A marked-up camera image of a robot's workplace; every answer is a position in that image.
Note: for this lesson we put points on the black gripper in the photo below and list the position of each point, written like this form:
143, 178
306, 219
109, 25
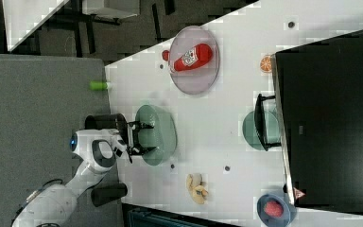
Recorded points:
133, 128

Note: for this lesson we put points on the mint green plastic strainer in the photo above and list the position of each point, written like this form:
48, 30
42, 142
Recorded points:
162, 137

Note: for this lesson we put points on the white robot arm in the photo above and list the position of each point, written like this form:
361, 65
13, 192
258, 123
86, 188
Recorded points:
52, 206

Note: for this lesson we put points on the black pot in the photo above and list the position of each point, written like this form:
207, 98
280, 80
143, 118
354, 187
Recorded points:
108, 121

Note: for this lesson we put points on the green cylinder object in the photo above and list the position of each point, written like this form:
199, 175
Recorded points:
100, 86

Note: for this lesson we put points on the black cylinder at edge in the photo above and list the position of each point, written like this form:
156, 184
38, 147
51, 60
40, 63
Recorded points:
108, 193

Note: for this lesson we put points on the grey round plate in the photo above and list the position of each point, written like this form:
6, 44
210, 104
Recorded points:
193, 82

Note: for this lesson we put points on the peeled toy banana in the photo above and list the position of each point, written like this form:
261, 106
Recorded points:
196, 190

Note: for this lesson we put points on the red toy strawberry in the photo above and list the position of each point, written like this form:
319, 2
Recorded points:
165, 55

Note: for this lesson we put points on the red ketchup bottle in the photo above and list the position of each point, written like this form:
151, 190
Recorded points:
194, 58

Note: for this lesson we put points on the mint green cup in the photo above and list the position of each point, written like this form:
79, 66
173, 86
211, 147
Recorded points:
250, 132

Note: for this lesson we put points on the orange slice toy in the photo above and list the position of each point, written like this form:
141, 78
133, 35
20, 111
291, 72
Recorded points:
265, 64

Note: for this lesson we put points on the red strawberry in bowl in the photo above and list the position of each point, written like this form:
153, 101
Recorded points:
273, 209

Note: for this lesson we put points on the blue bowl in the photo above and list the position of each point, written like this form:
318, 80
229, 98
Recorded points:
284, 220

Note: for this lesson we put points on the black toaster oven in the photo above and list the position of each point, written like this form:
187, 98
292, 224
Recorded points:
318, 92

